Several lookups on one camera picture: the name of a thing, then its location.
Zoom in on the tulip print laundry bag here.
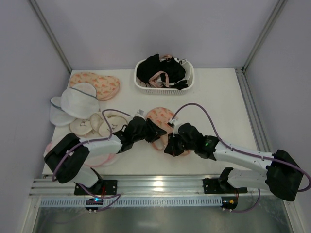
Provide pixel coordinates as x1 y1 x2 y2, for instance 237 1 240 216
69 72 121 101
145 106 192 157

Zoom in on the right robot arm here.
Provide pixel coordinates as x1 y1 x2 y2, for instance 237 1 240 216
164 123 303 201

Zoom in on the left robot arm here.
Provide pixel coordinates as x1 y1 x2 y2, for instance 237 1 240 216
44 116 167 194

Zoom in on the cream round laundry bag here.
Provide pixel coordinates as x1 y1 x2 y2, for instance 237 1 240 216
69 111 129 138

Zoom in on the pink trimmed bra in basket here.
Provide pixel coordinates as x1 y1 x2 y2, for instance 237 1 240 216
145 54 182 88

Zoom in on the pink trimmed white laundry bag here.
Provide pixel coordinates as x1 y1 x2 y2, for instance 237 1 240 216
44 139 121 167

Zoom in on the white mesh laundry bag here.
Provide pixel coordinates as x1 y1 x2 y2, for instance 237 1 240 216
50 83 100 127

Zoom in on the black garment in basket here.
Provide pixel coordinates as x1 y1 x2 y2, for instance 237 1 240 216
136 54 189 90

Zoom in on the white perforated plastic basket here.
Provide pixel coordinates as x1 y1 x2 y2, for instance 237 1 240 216
134 59 196 96

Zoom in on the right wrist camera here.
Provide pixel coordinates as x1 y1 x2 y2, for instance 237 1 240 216
167 118 181 134

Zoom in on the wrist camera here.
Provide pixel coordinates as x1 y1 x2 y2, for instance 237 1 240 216
133 109 144 118
167 118 181 134

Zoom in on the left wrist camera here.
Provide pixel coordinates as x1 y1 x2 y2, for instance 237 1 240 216
133 109 144 118

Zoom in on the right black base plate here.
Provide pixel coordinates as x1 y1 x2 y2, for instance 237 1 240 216
203 178 248 194

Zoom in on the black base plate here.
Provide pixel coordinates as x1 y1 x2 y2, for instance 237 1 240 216
203 178 248 194
74 180 118 196

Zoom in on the slotted cable duct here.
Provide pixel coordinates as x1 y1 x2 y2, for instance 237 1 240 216
39 196 223 208

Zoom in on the aluminium mounting rail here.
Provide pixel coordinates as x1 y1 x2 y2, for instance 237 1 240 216
31 174 295 197

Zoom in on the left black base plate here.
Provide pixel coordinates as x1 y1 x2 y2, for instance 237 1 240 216
74 180 118 196

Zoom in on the left aluminium frame post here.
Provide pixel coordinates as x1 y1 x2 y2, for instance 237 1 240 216
28 0 72 73

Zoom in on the aluminium frame post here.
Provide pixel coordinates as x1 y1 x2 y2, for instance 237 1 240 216
242 0 288 72
28 0 72 73

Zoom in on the right aluminium frame post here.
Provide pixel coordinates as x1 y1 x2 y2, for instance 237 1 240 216
242 0 288 72

